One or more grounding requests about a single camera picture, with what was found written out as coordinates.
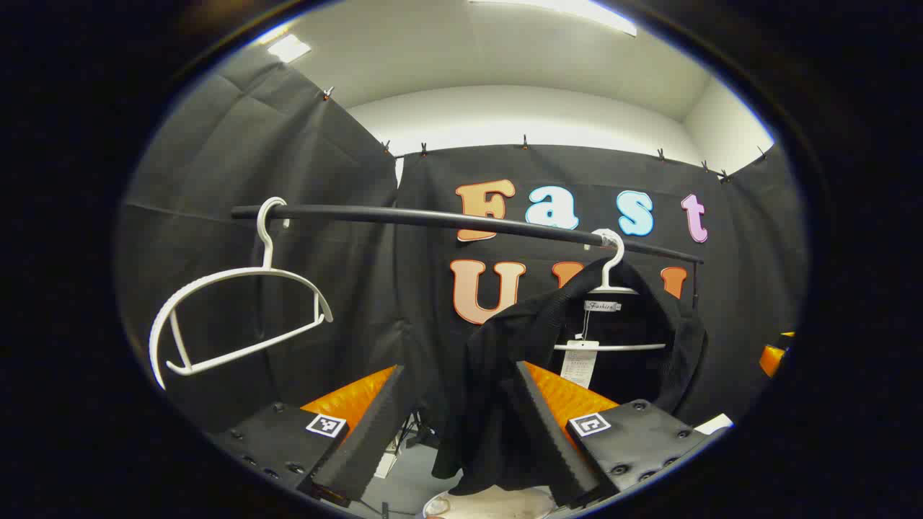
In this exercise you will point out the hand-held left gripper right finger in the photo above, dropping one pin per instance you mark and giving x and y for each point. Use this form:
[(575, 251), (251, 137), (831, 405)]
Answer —
[(551, 447)]

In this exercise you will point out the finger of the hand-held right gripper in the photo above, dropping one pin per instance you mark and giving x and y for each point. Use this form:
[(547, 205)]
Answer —
[(771, 358)]

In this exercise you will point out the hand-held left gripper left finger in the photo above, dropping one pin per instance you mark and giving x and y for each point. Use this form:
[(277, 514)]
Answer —
[(368, 440)]

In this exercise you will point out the white laundry hamper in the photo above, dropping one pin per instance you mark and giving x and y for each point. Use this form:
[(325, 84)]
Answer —
[(497, 502)]

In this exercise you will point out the black knit garment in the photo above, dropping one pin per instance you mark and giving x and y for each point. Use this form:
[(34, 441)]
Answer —
[(505, 360)]

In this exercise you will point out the white plastic hanger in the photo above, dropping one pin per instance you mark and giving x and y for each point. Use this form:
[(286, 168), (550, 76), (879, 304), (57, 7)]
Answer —
[(613, 347), (154, 349)]

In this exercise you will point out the black stand legs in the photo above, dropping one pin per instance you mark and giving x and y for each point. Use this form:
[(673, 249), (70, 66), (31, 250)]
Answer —
[(420, 431)]

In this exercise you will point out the black backdrop cloth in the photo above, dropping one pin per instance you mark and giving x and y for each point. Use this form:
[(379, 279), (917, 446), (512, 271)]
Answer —
[(324, 288)]

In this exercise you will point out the square ceiling light panel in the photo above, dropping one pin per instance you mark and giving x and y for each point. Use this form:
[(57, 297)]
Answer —
[(288, 48)]

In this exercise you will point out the long ceiling light strip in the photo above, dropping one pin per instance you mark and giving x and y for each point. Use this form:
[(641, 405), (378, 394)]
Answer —
[(570, 10)]

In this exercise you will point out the black clothes rail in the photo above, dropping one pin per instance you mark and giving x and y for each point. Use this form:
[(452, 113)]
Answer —
[(433, 216)]

